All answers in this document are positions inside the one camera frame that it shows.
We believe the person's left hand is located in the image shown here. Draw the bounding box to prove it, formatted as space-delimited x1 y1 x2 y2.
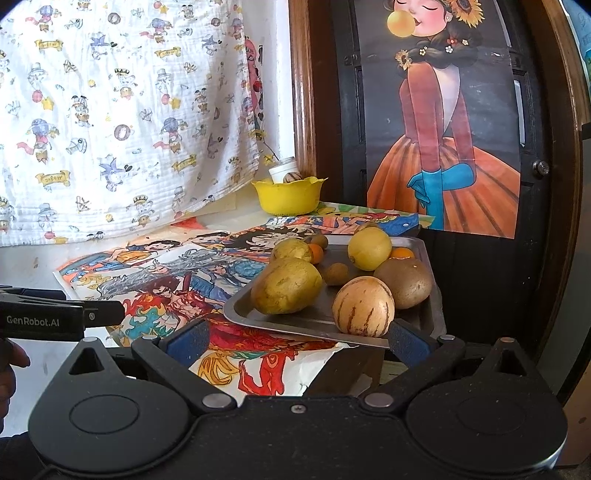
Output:
0 340 31 430

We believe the metal baking tray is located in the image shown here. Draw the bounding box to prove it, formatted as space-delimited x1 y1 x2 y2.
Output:
222 234 435 349

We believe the yellow bear drawing sheet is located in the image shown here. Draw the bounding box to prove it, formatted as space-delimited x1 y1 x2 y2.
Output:
318 200 437 229

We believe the printed blanket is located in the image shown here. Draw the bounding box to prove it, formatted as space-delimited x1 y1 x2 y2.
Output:
0 0 262 246

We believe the red cartoon wall sticker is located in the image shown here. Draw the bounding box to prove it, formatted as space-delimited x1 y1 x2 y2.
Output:
245 39 267 134

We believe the wooden door frame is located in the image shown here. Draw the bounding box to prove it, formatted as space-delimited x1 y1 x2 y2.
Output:
288 0 591 407

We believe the red blue anime drawing sheet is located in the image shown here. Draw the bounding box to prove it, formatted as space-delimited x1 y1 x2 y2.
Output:
173 213 421 259

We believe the black door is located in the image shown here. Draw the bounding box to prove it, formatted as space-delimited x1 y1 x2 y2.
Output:
330 0 555 361

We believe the yellow flower twig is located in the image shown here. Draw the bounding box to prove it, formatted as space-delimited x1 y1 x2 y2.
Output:
252 129 282 164

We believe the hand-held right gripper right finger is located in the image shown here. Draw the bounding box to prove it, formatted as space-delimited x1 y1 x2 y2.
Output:
359 318 544 415

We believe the white cup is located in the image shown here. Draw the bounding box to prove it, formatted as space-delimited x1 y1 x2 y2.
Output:
269 157 298 182

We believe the large brown kiwi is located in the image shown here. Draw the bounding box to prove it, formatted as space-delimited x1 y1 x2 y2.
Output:
373 257 434 310

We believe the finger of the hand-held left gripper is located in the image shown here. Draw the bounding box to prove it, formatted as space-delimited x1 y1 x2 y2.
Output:
81 300 126 330
0 286 66 303

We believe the wall poster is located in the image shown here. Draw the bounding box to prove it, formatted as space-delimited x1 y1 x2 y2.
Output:
366 0 522 239

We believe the blue water jug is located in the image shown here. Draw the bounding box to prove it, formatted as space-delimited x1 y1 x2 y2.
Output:
566 0 591 79

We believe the brown cardboard box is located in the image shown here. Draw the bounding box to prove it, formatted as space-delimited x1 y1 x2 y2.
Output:
561 399 591 467

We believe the yellow scalloped bowl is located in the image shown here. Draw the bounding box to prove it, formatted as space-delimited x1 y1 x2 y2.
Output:
252 175 328 216

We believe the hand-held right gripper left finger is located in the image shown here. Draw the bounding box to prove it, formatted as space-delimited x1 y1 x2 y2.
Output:
53 318 237 415

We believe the orange grey anime drawing sheet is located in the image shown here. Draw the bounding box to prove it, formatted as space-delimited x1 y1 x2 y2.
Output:
53 235 348 398

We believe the yellow-green oval fruit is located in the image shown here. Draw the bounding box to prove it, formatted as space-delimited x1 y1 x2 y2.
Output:
250 257 324 315
270 237 314 263

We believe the yellow lemon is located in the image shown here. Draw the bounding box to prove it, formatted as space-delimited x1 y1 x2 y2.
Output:
347 226 393 271

